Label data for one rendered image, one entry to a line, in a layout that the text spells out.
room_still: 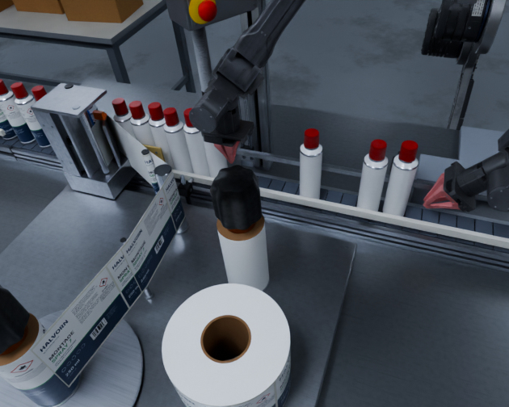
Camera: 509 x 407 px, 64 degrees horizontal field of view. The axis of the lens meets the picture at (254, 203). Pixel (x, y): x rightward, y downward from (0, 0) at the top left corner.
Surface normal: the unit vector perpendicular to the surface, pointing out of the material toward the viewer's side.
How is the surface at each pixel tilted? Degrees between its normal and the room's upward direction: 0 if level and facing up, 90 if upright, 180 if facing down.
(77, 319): 90
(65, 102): 0
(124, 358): 0
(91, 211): 0
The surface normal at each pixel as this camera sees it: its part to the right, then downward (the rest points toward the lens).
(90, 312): 0.89, 0.28
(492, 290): -0.07, -0.70
